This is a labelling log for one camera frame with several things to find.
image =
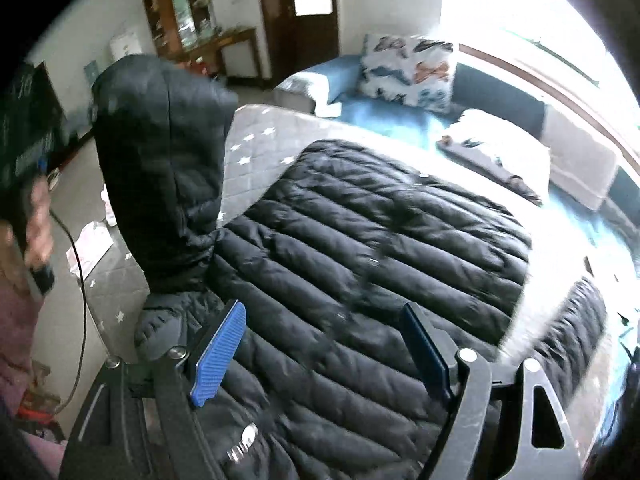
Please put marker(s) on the striped grey bolster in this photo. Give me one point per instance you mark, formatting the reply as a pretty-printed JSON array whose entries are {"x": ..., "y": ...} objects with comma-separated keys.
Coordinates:
[{"x": 305, "y": 87}]

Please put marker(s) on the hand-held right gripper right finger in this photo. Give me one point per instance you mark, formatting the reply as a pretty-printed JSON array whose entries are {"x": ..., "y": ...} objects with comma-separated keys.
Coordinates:
[{"x": 425, "y": 355}]

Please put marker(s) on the wooden glass cabinet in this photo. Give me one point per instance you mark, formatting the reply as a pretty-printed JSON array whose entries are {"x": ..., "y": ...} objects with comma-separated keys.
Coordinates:
[{"x": 177, "y": 10}]

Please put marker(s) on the grey star quilted mat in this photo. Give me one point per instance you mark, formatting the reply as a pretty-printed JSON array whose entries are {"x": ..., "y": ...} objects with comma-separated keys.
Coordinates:
[{"x": 260, "y": 135}]

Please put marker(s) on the blue sofa bed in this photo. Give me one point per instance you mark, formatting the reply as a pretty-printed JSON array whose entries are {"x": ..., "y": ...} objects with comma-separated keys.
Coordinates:
[{"x": 390, "y": 115}]

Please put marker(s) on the wooden desk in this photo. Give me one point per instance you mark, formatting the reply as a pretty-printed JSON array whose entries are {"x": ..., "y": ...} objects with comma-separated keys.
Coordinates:
[{"x": 235, "y": 47}]

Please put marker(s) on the person's left hand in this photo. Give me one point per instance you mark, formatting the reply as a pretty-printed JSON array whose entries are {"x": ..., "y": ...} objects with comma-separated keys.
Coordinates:
[{"x": 39, "y": 220}]

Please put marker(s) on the flat printed white pillow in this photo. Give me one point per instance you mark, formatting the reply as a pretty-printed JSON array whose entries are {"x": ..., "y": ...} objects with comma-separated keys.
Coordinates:
[{"x": 500, "y": 155}]

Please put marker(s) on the person's left forearm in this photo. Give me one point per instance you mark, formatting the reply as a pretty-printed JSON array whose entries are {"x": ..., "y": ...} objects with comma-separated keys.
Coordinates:
[{"x": 15, "y": 320}]

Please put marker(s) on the dark wooden door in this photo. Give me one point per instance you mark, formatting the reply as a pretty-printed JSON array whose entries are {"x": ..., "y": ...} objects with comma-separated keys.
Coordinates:
[{"x": 280, "y": 15}]

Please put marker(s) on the large window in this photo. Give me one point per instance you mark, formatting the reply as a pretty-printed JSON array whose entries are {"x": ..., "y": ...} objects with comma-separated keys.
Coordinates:
[{"x": 540, "y": 25}]

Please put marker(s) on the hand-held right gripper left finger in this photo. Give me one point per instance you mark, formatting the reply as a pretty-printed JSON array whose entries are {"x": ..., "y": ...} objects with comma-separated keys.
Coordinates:
[{"x": 220, "y": 355}]

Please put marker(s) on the dark teal backrest cushion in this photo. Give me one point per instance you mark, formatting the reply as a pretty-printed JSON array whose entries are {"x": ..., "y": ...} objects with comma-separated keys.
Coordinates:
[{"x": 500, "y": 95}]

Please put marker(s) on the upright butterfly print pillow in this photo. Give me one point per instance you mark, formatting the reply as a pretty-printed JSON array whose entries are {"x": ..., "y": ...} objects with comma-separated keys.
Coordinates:
[{"x": 407, "y": 72}]

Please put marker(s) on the white backrest cushion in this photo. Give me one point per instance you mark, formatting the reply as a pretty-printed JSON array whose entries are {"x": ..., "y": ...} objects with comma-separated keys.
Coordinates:
[{"x": 582, "y": 160}]

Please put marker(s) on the black puffer jacket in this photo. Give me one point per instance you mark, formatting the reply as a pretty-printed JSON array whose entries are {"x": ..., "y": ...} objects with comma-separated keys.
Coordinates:
[{"x": 350, "y": 260}]

